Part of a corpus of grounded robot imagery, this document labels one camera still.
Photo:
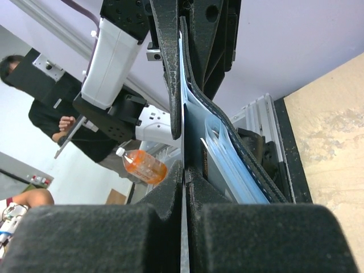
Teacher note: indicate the orange drink bottle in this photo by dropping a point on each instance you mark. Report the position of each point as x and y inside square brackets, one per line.
[143, 165]

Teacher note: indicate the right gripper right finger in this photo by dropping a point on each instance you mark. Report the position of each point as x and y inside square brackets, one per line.
[228, 237]

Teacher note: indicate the person in black shirt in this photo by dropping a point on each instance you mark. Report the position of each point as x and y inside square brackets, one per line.
[96, 145]

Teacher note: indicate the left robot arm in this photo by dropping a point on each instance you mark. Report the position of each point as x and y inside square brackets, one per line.
[104, 99]

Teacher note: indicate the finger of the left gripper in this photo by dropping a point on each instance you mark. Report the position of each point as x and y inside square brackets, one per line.
[167, 25]
[212, 28]

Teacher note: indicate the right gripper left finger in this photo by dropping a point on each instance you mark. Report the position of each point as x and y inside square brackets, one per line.
[141, 237]

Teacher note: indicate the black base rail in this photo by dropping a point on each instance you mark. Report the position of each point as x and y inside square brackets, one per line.
[266, 130]

